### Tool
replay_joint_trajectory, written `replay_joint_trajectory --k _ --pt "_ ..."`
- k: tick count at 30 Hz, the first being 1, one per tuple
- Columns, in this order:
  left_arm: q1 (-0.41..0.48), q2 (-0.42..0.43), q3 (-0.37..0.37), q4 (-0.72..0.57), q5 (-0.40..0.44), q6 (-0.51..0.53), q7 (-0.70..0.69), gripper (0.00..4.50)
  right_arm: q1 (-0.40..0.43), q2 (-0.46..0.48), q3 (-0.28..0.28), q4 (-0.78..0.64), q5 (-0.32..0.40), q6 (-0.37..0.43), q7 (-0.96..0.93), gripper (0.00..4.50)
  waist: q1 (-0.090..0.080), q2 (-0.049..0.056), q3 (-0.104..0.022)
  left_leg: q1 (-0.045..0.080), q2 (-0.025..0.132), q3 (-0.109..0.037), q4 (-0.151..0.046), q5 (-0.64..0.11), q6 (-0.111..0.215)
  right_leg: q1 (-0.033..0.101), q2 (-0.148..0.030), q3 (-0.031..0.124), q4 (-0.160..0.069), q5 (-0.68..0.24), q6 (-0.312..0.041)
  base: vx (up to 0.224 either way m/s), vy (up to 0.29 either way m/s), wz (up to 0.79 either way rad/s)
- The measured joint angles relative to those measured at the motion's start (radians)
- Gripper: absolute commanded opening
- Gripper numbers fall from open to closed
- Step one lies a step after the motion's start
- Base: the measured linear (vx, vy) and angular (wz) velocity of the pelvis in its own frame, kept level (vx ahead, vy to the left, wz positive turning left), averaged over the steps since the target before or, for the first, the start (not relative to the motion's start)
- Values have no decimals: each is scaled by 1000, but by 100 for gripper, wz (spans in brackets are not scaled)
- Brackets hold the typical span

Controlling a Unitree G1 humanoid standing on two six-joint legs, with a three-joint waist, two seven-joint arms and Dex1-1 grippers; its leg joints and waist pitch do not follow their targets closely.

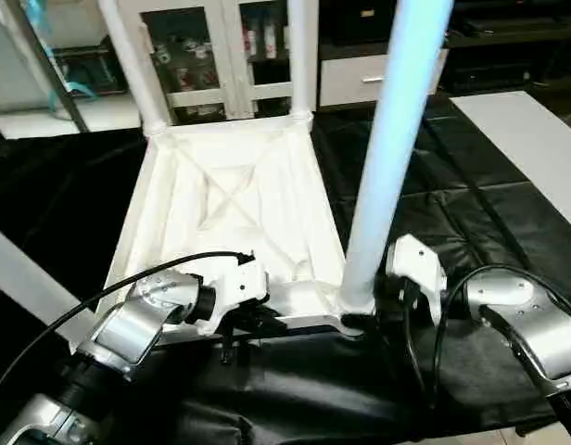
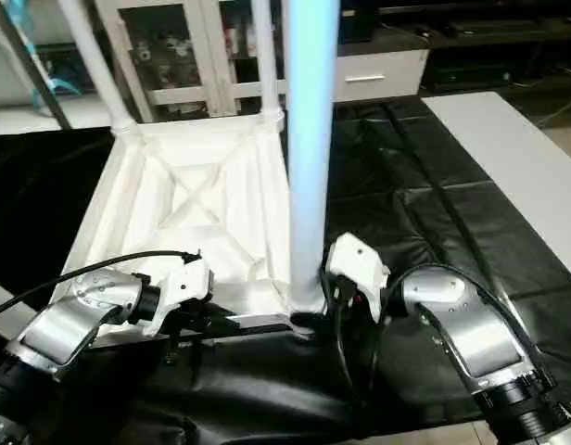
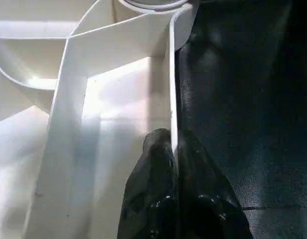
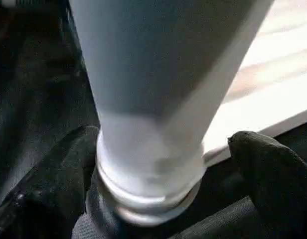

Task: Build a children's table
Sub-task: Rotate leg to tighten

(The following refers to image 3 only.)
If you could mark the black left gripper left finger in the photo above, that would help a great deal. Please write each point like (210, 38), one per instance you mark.
(151, 194)

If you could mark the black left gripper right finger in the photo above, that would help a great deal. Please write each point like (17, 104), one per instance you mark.
(211, 199)

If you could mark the white plastic table top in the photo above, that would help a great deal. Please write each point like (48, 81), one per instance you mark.
(69, 99)

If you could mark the black work mat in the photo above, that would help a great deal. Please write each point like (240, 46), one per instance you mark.
(253, 99)

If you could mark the white plastic table leg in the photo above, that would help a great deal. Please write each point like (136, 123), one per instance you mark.
(156, 4)

